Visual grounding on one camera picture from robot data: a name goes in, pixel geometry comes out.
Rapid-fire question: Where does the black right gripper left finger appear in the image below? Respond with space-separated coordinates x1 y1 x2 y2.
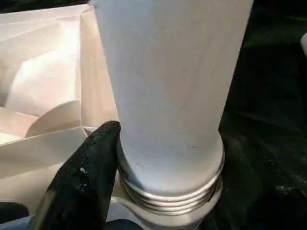
28 121 122 230

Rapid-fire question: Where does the black mat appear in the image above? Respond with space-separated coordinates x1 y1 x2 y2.
0 0 307 230

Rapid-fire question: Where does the white plastic table top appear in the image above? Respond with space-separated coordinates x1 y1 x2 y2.
0 3 216 230

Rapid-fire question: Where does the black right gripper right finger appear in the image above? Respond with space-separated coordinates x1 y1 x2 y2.
203 114 307 230

